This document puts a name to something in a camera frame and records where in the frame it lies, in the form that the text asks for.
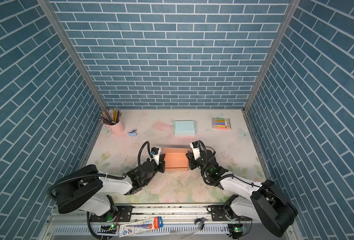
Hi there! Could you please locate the blue red white packet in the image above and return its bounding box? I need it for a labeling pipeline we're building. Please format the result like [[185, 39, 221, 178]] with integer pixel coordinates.
[[119, 217, 163, 238]]

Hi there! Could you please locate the pink paper box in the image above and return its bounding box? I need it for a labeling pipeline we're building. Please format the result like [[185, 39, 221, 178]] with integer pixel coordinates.
[[163, 148, 189, 172]]

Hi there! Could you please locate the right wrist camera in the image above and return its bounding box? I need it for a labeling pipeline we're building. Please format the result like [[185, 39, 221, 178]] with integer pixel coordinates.
[[190, 141, 201, 160]]

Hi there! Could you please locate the clear box of markers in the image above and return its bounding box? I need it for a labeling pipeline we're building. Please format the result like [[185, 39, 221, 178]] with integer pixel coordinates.
[[212, 118, 231, 130]]

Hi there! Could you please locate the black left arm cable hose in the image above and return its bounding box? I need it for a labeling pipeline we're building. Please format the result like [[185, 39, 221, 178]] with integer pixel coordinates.
[[46, 140, 152, 201]]

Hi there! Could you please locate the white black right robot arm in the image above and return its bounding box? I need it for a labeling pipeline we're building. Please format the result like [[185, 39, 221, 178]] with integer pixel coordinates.
[[186, 148, 298, 237]]

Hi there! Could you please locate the aluminium right corner post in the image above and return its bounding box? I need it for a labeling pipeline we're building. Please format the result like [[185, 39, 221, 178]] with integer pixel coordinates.
[[244, 0, 301, 113]]

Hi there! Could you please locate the small metal clip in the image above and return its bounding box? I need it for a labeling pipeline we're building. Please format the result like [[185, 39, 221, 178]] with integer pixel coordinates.
[[194, 217, 207, 231]]

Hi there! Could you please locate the aluminium left corner post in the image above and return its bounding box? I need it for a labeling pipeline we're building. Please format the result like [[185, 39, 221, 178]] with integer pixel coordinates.
[[37, 0, 107, 109]]

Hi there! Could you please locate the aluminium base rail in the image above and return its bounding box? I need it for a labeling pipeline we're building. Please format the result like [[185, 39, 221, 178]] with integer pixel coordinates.
[[37, 203, 304, 240]]

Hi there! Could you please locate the pink metal pencil bucket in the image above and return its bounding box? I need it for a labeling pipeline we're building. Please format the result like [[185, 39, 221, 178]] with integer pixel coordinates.
[[107, 120, 125, 136]]

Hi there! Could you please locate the bundle of coloured pencils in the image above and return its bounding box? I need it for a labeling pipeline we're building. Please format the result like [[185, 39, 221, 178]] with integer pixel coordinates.
[[98, 108, 121, 126]]

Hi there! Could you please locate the aluminium corner post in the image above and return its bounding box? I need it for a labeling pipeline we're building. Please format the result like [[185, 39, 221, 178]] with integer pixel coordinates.
[[37, 0, 107, 109], [244, 0, 301, 113]]

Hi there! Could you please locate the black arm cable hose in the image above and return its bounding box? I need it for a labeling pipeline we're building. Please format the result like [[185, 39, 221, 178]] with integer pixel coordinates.
[[196, 140, 235, 187], [46, 140, 152, 201]]

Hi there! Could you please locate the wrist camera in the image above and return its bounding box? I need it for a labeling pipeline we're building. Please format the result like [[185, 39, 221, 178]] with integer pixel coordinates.
[[150, 147, 161, 166], [190, 141, 201, 160]]

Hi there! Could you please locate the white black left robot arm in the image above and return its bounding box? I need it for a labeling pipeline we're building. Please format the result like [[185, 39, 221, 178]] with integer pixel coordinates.
[[47, 148, 165, 221]]

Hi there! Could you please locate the light blue small stapler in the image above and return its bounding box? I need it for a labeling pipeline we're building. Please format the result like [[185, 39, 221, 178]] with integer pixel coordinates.
[[128, 129, 137, 137]]

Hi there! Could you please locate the light teal paper box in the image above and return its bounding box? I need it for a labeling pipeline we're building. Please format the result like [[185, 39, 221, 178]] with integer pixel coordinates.
[[173, 120, 196, 136]]

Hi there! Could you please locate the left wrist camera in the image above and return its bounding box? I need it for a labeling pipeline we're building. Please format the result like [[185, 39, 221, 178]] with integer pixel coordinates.
[[150, 147, 161, 166]]

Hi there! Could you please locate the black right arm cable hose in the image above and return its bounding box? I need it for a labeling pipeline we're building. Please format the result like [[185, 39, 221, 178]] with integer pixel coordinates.
[[196, 140, 235, 187]]

